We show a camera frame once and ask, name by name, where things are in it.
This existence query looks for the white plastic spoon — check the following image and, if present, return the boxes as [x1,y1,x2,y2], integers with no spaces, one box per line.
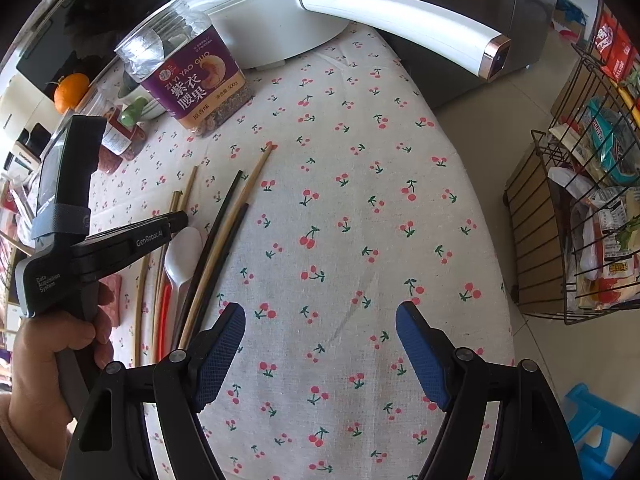
[161,226,203,356]

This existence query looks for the black glass oven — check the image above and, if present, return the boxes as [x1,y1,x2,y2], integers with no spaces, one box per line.
[15,0,186,103]

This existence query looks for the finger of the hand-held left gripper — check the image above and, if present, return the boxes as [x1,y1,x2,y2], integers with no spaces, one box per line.
[159,210,190,236]

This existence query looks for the person's left hand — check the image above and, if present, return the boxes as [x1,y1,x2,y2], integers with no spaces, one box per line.
[7,280,115,443]

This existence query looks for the clear jar white label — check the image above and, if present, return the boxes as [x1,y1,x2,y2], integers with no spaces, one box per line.
[101,106,148,161]

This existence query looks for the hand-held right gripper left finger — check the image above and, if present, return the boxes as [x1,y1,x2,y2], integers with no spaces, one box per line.
[62,302,247,480]

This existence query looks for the blue plastic stool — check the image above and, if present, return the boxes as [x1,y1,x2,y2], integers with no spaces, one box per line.
[562,382,636,471]

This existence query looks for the orange fruit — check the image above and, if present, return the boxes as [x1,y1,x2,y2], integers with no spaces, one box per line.
[54,73,91,115]

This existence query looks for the small green ornament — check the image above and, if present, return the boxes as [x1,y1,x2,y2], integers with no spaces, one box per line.
[120,100,149,127]

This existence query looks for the cream white appliance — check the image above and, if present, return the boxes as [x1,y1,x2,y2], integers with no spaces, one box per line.
[0,70,68,161]

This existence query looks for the clear jar purple label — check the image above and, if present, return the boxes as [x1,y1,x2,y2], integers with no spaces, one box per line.
[114,0,247,138]

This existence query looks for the black wire rack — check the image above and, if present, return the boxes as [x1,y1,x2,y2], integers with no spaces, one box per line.
[502,42,640,326]

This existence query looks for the black chopstick gold band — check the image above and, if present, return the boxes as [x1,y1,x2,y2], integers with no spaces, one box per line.
[184,170,244,323]

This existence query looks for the white electric pot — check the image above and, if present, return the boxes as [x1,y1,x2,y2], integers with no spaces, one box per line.
[160,0,513,81]

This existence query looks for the cherry printed tablecloth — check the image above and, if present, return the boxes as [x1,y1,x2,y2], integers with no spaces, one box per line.
[75,25,516,480]

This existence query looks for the green squash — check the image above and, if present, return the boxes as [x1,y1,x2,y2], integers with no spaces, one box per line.
[117,70,146,101]

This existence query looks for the person's left forearm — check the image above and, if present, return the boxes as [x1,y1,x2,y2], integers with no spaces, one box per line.
[0,392,73,480]

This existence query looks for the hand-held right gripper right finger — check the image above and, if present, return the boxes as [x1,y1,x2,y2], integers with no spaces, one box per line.
[395,301,583,480]

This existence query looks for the brown wooden chopstick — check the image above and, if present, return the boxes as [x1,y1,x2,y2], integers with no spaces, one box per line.
[179,142,275,351]
[180,147,268,348]

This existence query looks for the red plastic spoon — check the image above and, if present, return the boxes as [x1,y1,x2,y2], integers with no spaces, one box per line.
[152,280,173,358]

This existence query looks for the white bowl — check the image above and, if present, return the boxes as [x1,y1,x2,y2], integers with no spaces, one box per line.
[120,89,167,121]

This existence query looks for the pile of snack packets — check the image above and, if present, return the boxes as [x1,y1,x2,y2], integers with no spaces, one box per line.
[547,10,640,311]

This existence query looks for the silver refrigerator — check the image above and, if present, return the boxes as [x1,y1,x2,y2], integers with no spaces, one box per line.
[345,0,563,111]

